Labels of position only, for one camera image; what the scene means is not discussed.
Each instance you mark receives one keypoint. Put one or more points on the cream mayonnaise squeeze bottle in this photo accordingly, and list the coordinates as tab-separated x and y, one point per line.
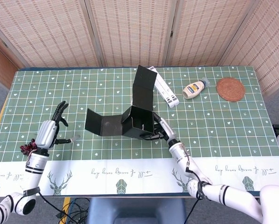
193	89

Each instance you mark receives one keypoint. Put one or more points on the round woven rattan coaster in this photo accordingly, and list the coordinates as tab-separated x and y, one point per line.
230	89

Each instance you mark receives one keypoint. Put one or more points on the bunch of dark red grapes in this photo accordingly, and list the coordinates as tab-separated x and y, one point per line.
27	149

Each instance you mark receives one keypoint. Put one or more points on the green white printed tablecloth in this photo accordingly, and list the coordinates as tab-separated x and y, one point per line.
200	130

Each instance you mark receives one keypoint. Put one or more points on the black foldable cardboard box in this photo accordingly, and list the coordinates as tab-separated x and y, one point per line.
111	126

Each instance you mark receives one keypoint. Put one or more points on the white folding laptop stand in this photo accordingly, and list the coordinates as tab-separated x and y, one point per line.
167	93

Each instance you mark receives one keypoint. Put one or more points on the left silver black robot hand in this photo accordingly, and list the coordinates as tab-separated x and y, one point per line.
45	135

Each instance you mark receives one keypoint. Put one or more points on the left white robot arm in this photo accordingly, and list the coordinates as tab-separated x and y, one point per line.
34	172

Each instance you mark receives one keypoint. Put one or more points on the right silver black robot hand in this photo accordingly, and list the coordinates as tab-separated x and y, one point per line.
166	130

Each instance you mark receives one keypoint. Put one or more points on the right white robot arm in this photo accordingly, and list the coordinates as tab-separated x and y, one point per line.
235	193

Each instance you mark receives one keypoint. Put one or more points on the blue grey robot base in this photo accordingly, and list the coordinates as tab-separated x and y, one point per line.
137	210

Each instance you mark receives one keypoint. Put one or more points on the woven bamboo folding screen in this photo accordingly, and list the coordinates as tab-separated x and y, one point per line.
130	32

